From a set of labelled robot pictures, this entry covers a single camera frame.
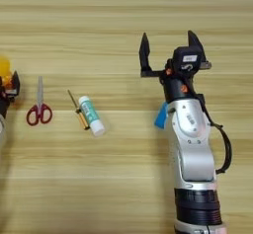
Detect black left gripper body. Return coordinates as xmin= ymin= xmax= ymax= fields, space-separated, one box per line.
xmin=0 ymin=75 xmax=18 ymax=119

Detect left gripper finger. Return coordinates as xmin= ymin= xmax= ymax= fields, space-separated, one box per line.
xmin=9 ymin=70 xmax=22 ymax=98

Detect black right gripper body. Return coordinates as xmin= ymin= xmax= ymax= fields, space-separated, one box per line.
xmin=159 ymin=59 xmax=212 ymax=105

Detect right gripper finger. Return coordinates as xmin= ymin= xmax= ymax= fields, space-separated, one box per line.
xmin=187 ymin=30 xmax=209 ymax=65
xmin=138 ymin=32 xmax=166 ymax=79

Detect amber handled screwdriver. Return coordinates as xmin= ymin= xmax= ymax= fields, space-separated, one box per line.
xmin=66 ymin=89 xmax=91 ymax=131

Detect teal white glue stick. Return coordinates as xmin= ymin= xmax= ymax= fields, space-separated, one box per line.
xmin=77 ymin=95 xmax=107 ymax=138

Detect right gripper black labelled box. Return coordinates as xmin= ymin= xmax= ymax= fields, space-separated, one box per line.
xmin=172 ymin=45 xmax=205 ymax=78

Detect blue eraser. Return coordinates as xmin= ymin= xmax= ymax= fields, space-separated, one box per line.
xmin=153 ymin=101 xmax=169 ymax=130

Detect red handled scissors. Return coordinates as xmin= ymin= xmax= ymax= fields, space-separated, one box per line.
xmin=26 ymin=75 xmax=54 ymax=127

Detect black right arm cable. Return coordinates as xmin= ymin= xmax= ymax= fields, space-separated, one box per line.
xmin=193 ymin=92 xmax=233 ymax=176

